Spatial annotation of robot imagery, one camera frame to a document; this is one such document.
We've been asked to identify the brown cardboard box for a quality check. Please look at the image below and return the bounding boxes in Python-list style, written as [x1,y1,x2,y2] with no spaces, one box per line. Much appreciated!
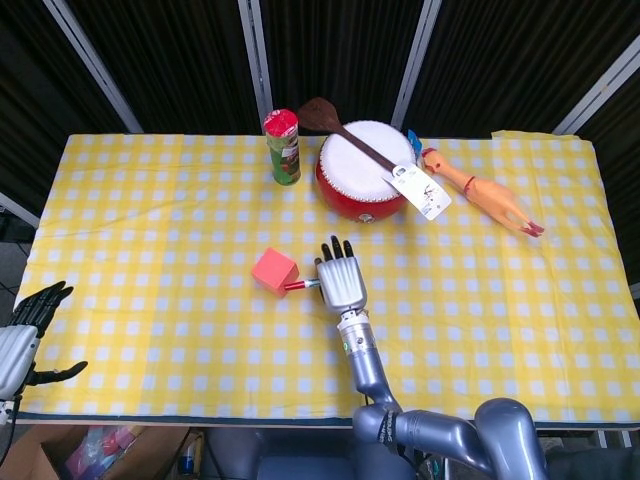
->
[0,424,201,480]

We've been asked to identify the dark brown wooden spatula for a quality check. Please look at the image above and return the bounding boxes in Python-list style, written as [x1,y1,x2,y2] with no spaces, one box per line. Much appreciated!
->
[297,97,404,182]

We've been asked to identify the pink foam cube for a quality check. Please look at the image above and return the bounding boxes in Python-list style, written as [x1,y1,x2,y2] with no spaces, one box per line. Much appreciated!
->
[250,247,301,300]

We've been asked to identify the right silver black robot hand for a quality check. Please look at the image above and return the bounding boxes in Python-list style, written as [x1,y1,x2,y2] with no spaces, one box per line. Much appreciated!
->
[313,234,369,316]

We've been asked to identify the black pleated curtain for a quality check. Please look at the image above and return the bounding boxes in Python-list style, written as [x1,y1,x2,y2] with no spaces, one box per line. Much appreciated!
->
[0,0,640,221]

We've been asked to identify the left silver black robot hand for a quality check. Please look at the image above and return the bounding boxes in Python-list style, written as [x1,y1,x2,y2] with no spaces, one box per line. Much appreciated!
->
[0,280,89,401]

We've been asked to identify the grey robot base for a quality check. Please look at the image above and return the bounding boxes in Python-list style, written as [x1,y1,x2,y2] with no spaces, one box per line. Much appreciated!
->
[203,427,417,480]

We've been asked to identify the white paper product tag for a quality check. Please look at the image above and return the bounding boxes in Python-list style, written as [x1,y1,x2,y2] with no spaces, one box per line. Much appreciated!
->
[382,162,453,222]

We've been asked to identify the yellow white checked tablecloth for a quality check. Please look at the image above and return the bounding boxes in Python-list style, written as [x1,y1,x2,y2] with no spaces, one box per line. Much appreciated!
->
[14,129,640,427]

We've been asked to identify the green red chips can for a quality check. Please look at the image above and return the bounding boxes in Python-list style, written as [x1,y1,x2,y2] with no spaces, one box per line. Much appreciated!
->
[263,108,303,187]

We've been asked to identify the red drum white skin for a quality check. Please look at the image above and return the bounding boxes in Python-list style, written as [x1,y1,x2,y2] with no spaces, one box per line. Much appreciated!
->
[314,119,419,225]

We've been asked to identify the colourful plastic bags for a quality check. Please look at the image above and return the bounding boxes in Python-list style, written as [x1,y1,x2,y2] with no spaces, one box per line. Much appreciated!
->
[62,425,147,480]

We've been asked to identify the orange rubber chicken toy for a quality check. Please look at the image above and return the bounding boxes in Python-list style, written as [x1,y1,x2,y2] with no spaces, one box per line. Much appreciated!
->
[419,146,546,239]

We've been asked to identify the white metal frame post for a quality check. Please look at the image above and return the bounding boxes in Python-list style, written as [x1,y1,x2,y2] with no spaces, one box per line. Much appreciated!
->
[42,0,145,134]
[389,0,444,129]
[237,0,274,136]
[552,34,640,136]

